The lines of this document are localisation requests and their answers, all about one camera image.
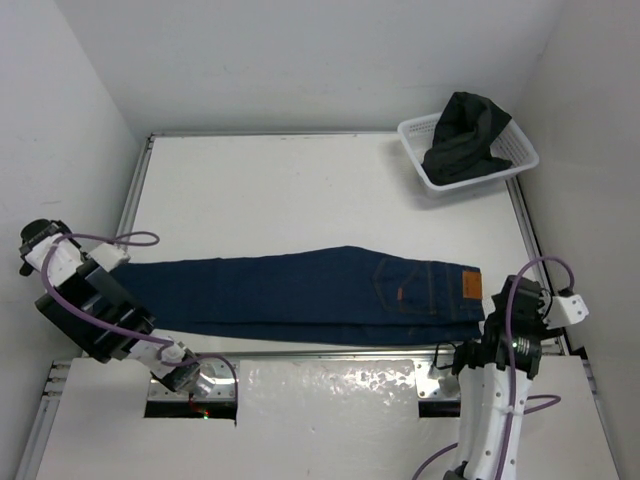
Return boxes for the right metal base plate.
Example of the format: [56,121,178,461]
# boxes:
[414,361,460,401]

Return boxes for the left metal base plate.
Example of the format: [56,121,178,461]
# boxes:
[147,362,237,403]

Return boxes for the dark blue denim trousers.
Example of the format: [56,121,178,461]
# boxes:
[112,246,484,347]

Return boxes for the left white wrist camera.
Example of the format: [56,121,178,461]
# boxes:
[89,243,130,272]

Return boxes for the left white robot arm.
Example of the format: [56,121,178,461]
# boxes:
[19,219,200,395]

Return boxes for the aluminium table frame rail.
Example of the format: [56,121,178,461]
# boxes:
[82,130,156,357]

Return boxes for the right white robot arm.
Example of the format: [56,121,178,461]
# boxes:
[444,275,547,479]

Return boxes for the metal base plate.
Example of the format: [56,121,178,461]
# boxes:
[414,361,460,401]
[147,362,237,403]

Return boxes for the black trousers in basket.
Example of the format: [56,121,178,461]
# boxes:
[422,92,512,186]

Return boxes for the white plastic basket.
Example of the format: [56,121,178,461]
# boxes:
[397,112,539,198]

